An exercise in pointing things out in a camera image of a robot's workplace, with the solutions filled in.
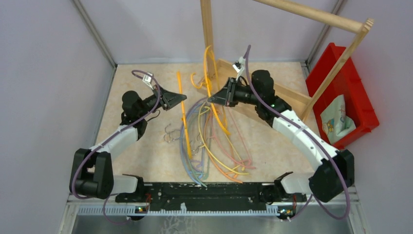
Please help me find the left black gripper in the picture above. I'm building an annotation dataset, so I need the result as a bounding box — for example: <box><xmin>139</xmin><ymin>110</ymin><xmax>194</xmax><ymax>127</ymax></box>
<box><xmin>138</xmin><ymin>83</ymin><xmax>187</xmax><ymax>117</ymax></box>

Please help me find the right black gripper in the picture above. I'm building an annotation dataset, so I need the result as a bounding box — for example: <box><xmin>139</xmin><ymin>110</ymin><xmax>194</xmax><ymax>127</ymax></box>
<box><xmin>208</xmin><ymin>77</ymin><xmax>261</xmax><ymax>107</ymax></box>

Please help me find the deep yellow hanger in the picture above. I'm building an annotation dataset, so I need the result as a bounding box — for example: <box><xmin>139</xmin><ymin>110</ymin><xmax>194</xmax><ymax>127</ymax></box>
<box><xmin>176</xmin><ymin>71</ymin><xmax>192</xmax><ymax>160</ymax></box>
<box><xmin>190</xmin><ymin>45</ymin><xmax>230</xmax><ymax>136</ymax></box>

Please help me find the pink hanger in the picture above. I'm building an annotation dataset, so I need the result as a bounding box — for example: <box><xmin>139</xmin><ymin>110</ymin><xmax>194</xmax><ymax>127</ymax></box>
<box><xmin>211</xmin><ymin>104</ymin><xmax>256</xmax><ymax>172</ymax></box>

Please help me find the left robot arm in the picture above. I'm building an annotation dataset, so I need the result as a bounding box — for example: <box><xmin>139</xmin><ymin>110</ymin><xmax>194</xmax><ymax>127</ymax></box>
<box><xmin>69</xmin><ymin>86</ymin><xmax>187</xmax><ymax>202</ymax></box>

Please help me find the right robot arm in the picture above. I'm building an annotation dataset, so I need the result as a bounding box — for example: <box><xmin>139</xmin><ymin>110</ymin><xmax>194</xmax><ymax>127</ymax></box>
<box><xmin>208</xmin><ymin>70</ymin><xmax>355</xmax><ymax>203</ymax></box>

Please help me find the purple hanger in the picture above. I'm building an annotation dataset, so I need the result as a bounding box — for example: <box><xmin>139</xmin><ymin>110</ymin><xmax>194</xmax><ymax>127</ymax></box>
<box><xmin>179</xmin><ymin>97</ymin><xmax>209</xmax><ymax>188</ymax></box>

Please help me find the wooden hanger rack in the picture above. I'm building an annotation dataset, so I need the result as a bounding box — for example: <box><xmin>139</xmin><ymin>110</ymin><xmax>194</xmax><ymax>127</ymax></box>
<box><xmin>196</xmin><ymin>0</ymin><xmax>375</xmax><ymax>130</ymax></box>

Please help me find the green hanger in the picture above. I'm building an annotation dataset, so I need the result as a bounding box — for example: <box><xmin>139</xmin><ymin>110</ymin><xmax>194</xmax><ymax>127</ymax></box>
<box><xmin>188</xmin><ymin>104</ymin><xmax>210</xmax><ymax>183</ymax></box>

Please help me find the orange hanger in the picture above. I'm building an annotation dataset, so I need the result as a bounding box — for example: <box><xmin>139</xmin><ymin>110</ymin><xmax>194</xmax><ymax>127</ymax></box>
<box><xmin>204</xmin><ymin>114</ymin><xmax>243</xmax><ymax>184</ymax></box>

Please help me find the blue hanger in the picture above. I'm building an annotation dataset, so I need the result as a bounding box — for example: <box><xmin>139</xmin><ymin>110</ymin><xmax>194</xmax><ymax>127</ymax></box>
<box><xmin>179</xmin><ymin>100</ymin><xmax>207</xmax><ymax>189</ymax></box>

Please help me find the printed cloth in bin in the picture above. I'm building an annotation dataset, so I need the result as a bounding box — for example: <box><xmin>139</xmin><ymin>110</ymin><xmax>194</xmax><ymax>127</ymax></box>
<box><xmin>320</xmin><ymin>95</ymin><xmax>356</xmax><ymax>145</ymax></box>

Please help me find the red plastic bin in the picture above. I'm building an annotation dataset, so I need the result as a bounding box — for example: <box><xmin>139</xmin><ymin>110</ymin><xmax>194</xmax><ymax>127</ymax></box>
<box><xmin>306</xmin><ymin>42</ymin><xmax>379</xmax><ymax>149</ymax></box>

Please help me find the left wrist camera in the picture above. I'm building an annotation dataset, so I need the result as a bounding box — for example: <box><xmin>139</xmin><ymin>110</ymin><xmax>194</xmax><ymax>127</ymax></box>
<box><xmin>142</xmin><ymin>73</ymin><xmax>154</xmax><ymax>90</ymax></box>

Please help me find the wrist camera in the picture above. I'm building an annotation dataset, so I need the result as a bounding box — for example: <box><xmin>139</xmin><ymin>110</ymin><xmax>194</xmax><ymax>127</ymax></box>
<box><xmin>142</xmin><ymin>73</ymin><xmax>154</xmax><ymax>90</ymax></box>
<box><xmin>232</xmin><ymin>57</ymin><xmax>245</xmax><ymax>79</ymax></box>

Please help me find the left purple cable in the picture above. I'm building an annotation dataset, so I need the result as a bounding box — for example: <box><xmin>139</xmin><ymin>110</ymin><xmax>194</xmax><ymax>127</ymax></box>
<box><xmin>71</xmin><ymin>69</ymin><xmax>161</xmax><ymax>225</ymax></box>

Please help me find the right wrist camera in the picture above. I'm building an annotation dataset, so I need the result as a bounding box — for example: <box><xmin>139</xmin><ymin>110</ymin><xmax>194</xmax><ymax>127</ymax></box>
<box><xmin>232</xmin><ymin>57</ymin><xmax>245</xmax><ymax>79</ymax></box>

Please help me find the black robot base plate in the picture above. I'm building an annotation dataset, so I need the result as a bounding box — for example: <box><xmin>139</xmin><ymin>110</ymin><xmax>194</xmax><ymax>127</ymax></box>
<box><xmin>115</xmin><ymin>182</ymin><xmax>307</xmax><ymax>212</ymax></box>

